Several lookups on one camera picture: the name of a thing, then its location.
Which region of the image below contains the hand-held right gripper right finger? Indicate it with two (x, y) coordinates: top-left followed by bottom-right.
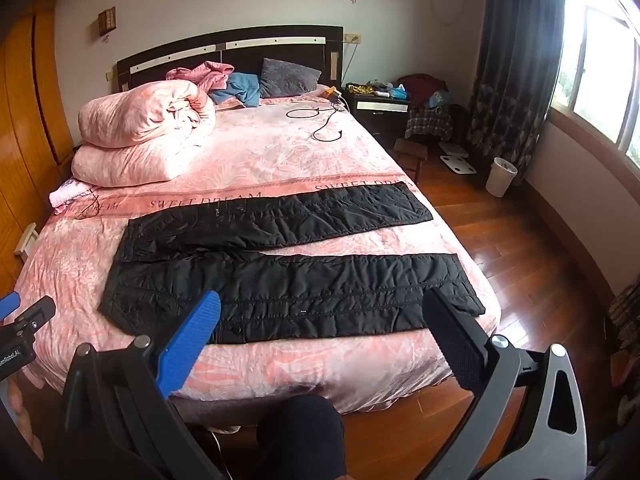
(415, 287), (588, 480)

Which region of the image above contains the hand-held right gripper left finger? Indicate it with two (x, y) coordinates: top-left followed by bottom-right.
(57, 290), (226, 480)

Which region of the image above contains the black puffer jacket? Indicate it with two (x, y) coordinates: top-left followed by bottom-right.
(98, 182), (487, 346)

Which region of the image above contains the white stool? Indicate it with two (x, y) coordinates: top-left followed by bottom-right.
(14, 222), (41, 261)

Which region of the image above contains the small pink cloth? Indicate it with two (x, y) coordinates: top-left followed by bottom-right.
(49, 179), (98, 213)

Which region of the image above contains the person's dark knee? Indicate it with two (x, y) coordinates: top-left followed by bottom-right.
(255, 394), (347, 480)

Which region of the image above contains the white wastebasket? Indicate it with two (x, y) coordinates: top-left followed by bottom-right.
(486, 157), (519, 199)

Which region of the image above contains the wooden stool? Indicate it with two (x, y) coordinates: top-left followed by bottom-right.
(393, 138), (430, 183)

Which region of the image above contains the chair with plaid cloth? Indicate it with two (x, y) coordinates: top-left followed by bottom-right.
(404, 91), (468, 143)

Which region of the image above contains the dark nightstand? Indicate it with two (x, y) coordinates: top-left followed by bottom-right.
(346, 82), (413, 147)

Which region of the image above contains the dark red garment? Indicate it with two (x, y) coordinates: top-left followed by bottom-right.
(397, 74), (449, 107)

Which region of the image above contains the blue crumpled garment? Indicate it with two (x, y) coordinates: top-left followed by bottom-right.
(208, 73), (262, 108)

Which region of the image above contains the pink crumpled garment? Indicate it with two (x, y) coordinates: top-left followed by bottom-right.
(165, 60), (236, 98)

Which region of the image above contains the dark patterned curtain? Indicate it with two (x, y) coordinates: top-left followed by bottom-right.
(465, 0), (566, 186)

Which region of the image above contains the grey pillow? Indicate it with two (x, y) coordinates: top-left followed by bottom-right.
(258, 57), (322, 100)

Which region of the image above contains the window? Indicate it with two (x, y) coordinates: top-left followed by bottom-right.
(547, 0), (640, 171)

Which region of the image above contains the black cable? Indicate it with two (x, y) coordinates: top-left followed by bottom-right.
(286, 102), (346, 142)

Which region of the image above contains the brown wall frame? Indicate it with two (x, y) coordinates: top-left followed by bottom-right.
(97, 6), (117, 37)

